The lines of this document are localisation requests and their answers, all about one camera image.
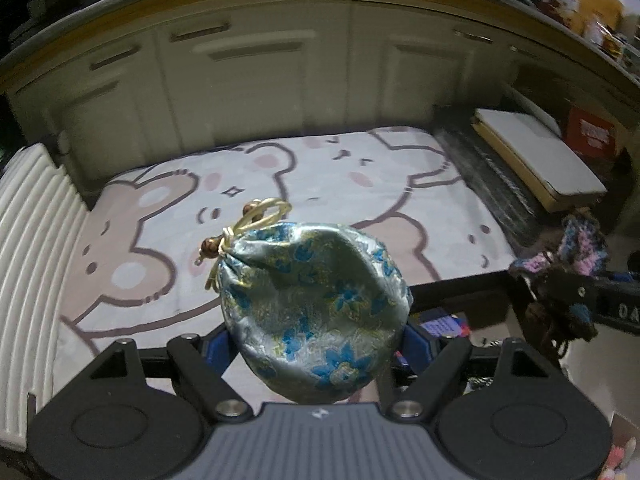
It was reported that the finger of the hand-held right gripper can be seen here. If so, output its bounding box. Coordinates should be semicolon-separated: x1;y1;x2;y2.
544;267;601;322

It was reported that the red box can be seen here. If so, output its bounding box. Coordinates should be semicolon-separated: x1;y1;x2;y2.
562;105;619;159

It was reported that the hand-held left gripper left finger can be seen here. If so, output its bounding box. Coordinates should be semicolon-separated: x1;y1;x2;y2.
89;327;252;420

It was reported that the flat cardboard box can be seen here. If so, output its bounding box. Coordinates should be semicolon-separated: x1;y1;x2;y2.
472;107;609;212

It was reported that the colourful small card box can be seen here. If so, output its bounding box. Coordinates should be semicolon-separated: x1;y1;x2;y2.
422;312;472;342

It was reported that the brown yarn scrunchie knit bow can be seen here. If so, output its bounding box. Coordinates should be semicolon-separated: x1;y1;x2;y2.
509;212;609;362

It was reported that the black storage box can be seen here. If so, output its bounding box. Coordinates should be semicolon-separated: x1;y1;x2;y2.
395;267;531;396

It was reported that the blue floral brocade pouch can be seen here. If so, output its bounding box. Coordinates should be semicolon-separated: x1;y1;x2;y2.
195;197;414;405

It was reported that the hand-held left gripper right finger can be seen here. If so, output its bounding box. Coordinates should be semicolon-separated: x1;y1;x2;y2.
378;321;557;420

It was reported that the white ribbed panel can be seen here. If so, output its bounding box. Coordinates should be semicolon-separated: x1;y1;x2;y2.
0;142;92;454

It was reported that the black wrapped bundle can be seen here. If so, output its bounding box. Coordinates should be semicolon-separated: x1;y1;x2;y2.
432;104;567;247

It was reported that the cream cabinet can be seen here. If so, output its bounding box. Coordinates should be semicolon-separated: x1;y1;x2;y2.
0;0;531;202

